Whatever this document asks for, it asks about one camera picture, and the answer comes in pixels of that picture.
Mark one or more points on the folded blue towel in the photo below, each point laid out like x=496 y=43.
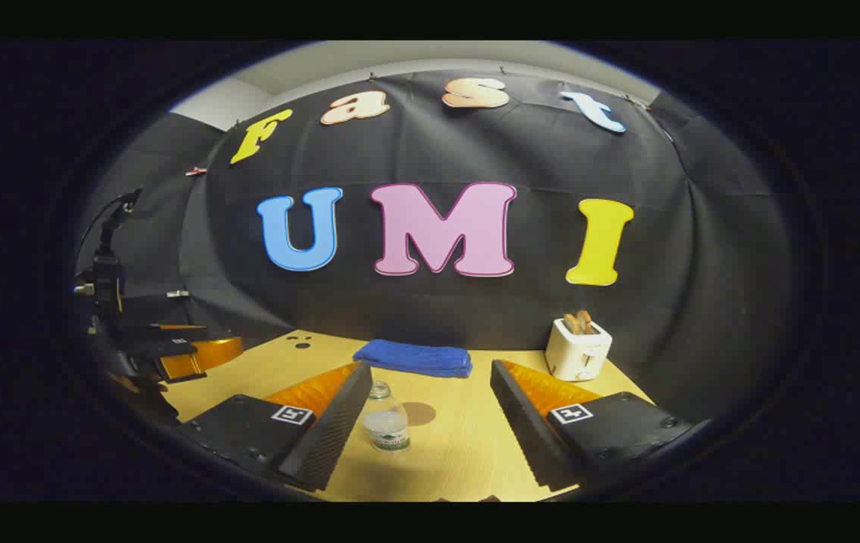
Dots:
x=415 y=357

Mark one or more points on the clear plastic water bottle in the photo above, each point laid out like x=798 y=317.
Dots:
x=386 y=422

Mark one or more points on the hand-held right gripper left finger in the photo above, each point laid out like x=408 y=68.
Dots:
x=332 y=437

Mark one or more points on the white toaster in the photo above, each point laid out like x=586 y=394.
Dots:
x=577 y=354

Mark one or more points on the round cork coaster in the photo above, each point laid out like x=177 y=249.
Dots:
x=422 y=414

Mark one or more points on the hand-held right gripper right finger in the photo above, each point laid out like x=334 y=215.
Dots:
x=528 y=430

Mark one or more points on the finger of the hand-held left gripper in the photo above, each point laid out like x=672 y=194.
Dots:
x=173 y=349
x=166 y=332

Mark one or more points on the black backdrop cloth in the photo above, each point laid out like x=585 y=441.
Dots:
x=437 y=309

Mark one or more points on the toast bread slice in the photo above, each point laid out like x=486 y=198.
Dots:
x=586 y=320
x=572 y=324

